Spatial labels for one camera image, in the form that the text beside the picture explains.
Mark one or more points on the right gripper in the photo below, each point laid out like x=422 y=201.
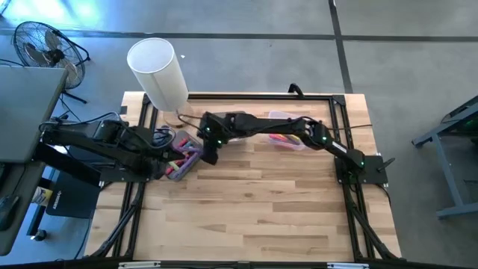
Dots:
x=216 y=130

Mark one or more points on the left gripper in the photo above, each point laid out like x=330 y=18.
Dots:
x=157 y=162

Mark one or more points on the light green fat highlighter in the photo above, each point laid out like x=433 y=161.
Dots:
x=173 y=164

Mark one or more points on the pink fat highlighter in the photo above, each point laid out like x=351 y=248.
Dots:
x=178 y=167

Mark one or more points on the purple fat marker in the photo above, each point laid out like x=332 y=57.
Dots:
x=188 y=164
x=192 y=150

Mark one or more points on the red fat marker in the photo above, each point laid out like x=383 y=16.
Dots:
x=183 y=143

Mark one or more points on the blue fat marker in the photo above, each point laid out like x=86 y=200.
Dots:
x=189 y=145

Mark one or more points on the pink thin highlighter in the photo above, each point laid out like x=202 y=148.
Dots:
x=278 y=137

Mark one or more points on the yellow thin highlighter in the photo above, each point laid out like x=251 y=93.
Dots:
x=295 y=140

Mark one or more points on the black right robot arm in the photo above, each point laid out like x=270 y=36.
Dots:
x=298 y=130

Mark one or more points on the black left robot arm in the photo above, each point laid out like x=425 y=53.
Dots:
x=93 y=136

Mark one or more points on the smoky transparent bin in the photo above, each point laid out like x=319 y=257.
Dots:
x=179 y=136

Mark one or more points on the clear plastic bin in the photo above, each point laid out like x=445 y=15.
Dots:
x=276 y=114

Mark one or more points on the white cylindrical table lamp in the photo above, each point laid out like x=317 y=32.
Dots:
x=157 y=71

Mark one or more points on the black hook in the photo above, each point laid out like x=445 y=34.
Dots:
x=295 y=89

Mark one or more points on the black desk beam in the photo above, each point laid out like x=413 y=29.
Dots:
x=63 y=162

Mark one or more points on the white label strip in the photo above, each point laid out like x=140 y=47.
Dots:
x=347 y=266
x=140 y=265

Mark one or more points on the black computer tower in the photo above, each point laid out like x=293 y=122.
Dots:
x=71 y=201

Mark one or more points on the yellow white packet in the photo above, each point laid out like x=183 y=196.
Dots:
x=42 y=196

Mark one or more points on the grey desk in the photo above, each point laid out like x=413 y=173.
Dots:
x=26 y=112

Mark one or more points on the black caster wheel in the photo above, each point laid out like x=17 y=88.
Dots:
x=39 y=235

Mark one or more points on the black floor fan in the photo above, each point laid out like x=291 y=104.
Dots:
x=48 y=56

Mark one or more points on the grey metal stand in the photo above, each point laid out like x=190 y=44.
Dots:
x=448 y=175

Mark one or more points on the black aluminium table frame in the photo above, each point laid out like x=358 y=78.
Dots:
x=261 y=96

